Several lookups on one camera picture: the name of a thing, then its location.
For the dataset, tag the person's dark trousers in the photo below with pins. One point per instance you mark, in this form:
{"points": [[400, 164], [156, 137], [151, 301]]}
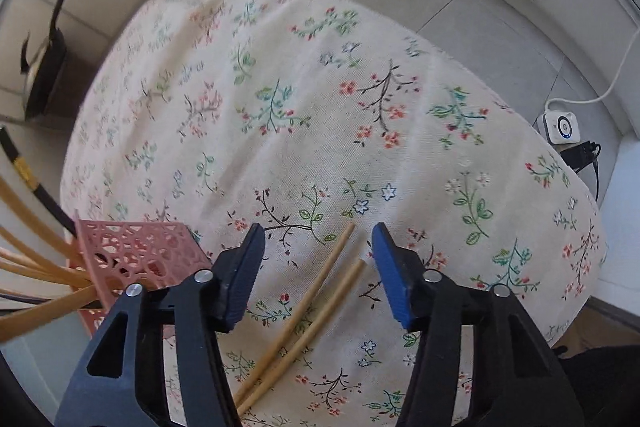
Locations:
{"points": [[600, 387]]}

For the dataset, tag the dark brown stand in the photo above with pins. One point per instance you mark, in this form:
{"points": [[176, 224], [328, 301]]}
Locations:
{"points": [[77, 82]]}

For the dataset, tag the white round-button device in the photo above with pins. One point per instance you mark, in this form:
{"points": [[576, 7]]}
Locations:
{"points": [[562, 127]]}

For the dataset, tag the black power adapter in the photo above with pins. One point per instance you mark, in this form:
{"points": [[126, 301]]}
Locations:
{"points": [[580, 154]]}

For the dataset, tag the floral tablecloth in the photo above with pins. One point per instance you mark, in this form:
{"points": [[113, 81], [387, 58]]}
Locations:
{"points": [[300, 107]]}

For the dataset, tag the pink lattice utensil holder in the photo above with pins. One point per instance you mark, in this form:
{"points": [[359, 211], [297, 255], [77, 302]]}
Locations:
{"points": [[135, 252]]}

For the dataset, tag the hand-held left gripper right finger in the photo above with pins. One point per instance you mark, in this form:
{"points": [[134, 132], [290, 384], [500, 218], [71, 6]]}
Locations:
{"points": [[392, 277]]}

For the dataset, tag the wok lid with black knob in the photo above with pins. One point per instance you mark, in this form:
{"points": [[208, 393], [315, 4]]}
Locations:
{"points": [[31, 69]]}

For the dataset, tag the black wok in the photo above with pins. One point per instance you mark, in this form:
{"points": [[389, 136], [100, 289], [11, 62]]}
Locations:
{"points": [[50, 72]]}

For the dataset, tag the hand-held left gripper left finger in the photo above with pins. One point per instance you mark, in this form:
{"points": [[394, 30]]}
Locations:
{"points": [[240, 277]]}

